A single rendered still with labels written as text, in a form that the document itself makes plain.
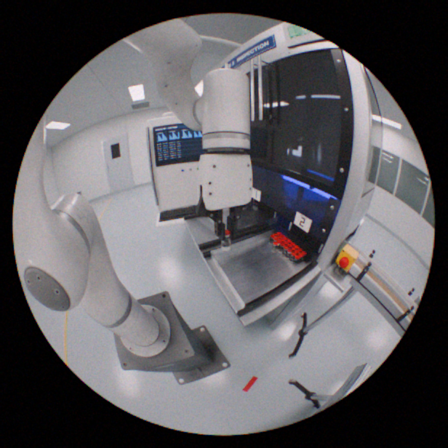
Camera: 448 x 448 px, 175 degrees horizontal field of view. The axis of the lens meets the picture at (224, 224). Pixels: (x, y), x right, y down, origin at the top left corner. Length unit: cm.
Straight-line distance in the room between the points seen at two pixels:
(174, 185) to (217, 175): 92
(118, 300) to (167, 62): 41
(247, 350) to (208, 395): 53
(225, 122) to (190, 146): 89
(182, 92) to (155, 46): 13
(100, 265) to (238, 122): 35
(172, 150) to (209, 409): 198
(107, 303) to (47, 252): 16
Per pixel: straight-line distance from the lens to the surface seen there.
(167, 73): 28
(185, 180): 114
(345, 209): 54
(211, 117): 24
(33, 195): 20
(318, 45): 76
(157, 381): 143
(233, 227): 30
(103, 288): 30
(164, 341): 47
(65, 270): 18
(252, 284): 52
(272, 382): 138
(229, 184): 25
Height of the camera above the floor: 131
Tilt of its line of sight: 33 degrees down
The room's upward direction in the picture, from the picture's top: straight up
